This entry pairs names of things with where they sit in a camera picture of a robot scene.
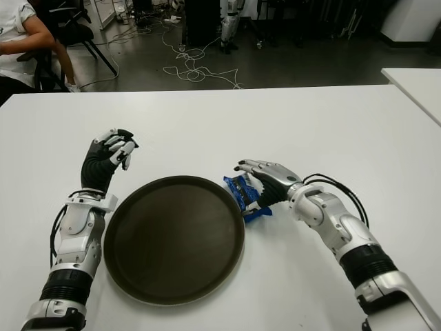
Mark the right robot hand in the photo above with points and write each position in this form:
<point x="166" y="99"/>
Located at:
<point x="275" y="182"/>

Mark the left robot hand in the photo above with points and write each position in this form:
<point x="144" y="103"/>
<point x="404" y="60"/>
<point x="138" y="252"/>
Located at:
<point x="96" y="169"/>

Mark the blue Oreo packet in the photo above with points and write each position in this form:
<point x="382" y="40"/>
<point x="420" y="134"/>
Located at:
<point x="241" y="191"/>

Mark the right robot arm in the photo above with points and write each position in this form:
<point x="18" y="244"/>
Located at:
<point x="348" y="234"/>

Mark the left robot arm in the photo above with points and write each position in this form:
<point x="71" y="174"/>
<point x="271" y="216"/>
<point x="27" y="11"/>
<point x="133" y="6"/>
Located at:
<point x="74" y="248"/>

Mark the round brown tray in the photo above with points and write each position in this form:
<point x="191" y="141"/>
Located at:
<point x="172" y="241"/>

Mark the black chair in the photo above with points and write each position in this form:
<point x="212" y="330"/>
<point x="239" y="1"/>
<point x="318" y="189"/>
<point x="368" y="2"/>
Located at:
<point x="74" y="32"/>

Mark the seated person white shirt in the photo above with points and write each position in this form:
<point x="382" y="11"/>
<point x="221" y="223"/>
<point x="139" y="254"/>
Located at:
<point x="13" y="51"/>

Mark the white panel board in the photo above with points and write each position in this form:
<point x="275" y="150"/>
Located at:
<point x="103" y="13"/>

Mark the silver humanoid robot legs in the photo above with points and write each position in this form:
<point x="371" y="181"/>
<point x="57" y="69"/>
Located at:
<point x="229" y="27"/>

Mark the white power strip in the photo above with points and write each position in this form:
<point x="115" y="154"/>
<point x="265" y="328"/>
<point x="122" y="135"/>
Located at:
<point x="172" y="20"/>

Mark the white side table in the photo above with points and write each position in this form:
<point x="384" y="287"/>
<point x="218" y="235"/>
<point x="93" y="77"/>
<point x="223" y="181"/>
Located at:
<point x="418" y="89"/>

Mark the black cabinet on casters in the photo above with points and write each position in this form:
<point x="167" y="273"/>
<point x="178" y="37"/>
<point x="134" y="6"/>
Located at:
<point x="203" y="24"/>

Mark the black and white ball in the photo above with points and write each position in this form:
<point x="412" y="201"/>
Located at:
<point x="177" y="5"/>

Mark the white machine housing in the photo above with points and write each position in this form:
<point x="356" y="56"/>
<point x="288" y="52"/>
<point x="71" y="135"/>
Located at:
<point x="413" y="20"/>

